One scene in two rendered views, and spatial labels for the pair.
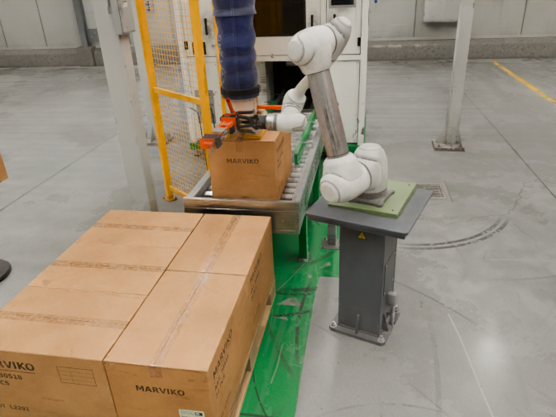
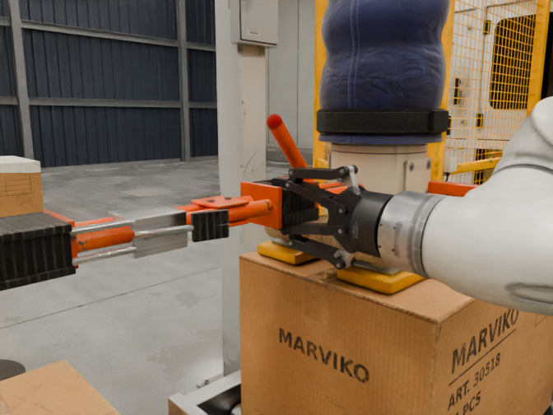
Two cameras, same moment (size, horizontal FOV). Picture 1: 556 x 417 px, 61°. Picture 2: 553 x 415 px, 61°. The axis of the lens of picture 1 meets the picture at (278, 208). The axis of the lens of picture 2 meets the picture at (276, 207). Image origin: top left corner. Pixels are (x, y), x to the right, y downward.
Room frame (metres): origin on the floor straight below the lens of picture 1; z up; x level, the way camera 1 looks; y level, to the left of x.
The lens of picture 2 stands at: (1.97, -0.15, 1.20)
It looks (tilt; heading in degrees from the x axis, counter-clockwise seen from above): 11 degrees down; 35
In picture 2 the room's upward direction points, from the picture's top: straight up
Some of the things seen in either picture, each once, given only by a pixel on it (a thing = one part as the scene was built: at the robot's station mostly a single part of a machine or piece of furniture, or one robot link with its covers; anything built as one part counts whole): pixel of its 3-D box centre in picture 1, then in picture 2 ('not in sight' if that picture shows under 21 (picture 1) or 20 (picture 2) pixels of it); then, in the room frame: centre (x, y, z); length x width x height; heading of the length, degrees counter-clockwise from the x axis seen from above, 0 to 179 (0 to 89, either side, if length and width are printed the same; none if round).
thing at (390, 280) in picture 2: (258, 126); (420, 249); (2.75, 0.09, 0.98); 0.34 x 0.10 x 0.05; 169
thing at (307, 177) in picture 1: (316, 151); not in sight; (3.61, -0.33, 0.50); 2.31 x 0.05 x 0.19; 169
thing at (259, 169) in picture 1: (253, 155); (411, 338); (2.87, 0.14, 0.75); 0.60 x 0.40 x 0.40; 169
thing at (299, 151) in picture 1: (313, 127); not in sight; (3.97, -0.34, 0.60); 1.60 x 0.10 x 0.09; 169
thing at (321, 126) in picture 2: (240, 88); (380, 120); (2.77, 0.18, 1.20); 0.23 x 0.23 x 0.04
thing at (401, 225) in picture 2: (271, 122); (415, 232); (2.47, 0.01, 1.08); 0.09 x 0.06 x 0.09; 169
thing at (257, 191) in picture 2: (230, 120); (279, 201); (2.53, 0.24, 1.08); 0.10 x 0.08 x 0.06; 79
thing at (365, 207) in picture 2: (258, 122); (361, 221); (2.48, 0.08, 1.08); 0.09 x 0.07 x 0.08; 79
